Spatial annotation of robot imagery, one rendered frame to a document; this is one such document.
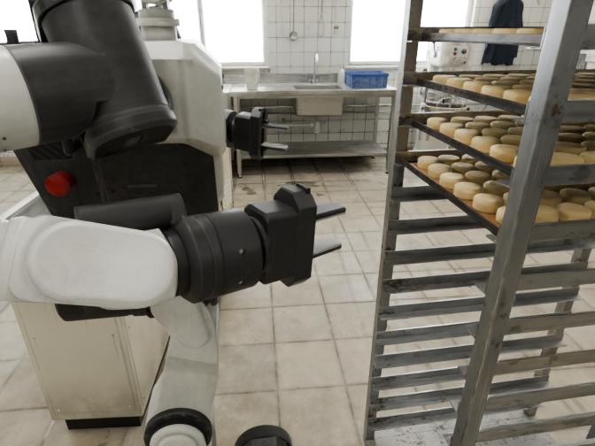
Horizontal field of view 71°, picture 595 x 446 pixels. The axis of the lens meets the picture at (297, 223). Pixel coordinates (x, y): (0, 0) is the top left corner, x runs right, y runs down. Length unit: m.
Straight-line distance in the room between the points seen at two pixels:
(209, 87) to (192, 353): 0.49
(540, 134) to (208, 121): 0.43
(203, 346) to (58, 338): 0.89
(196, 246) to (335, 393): 1.59
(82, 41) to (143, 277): 0.24
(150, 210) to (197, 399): 0.62
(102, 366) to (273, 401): 0.70
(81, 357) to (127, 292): 1.33
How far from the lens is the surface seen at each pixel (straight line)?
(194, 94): 0.59
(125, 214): 0.41
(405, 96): 1.01
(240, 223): 0.42
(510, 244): 0.66
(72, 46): 0.47
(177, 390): 0.95
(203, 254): 0.39
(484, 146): 0.81
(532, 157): 0.62
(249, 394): 1.94
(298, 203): 0.45
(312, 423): 1.83
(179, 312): 0.78
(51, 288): 0.35
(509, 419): 1.82
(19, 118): 0.44
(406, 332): 1.31
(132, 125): 0.44
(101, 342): 1.62
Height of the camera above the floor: 1.42
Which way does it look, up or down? 25 degrees down
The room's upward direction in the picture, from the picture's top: straight up
